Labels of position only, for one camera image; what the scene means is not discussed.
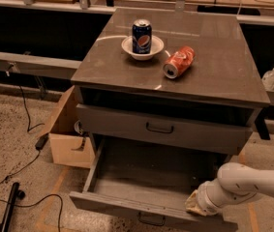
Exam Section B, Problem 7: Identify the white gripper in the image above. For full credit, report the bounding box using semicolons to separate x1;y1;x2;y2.
185;179;237;216

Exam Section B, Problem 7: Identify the grey drawer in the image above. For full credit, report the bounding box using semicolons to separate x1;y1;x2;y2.
70;137;238;232
76;104;252;155

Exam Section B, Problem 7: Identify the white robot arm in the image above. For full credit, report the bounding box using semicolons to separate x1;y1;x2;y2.
185;162;274;217

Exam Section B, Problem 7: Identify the grey top drawer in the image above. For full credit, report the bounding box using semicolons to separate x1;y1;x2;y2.
76;104;252;155

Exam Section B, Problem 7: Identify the grey drawer cabinet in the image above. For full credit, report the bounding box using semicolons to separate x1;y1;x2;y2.
72;9;269;167

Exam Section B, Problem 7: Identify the cardboard box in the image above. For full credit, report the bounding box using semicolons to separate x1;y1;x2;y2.
40;87;95;168

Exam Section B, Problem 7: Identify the orange soda can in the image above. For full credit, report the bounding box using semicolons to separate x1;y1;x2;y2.
163;46;196;79

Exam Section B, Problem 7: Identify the clear plastic bottle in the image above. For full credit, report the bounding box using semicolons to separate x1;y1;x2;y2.
261;68;274;91

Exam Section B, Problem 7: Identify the black power adapter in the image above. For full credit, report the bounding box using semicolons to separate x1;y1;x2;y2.
35;133;48;151

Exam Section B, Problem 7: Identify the white bowl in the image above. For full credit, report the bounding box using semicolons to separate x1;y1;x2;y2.
121;36;165;61

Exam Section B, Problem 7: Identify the black metal stand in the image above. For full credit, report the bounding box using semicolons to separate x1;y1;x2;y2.
0;183;25;232

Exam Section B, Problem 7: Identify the blue pepsi can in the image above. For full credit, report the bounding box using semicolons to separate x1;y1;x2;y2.
132;19;152;54

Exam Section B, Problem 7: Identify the black floor cable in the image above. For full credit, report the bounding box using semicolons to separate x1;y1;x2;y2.
0;84;64;232

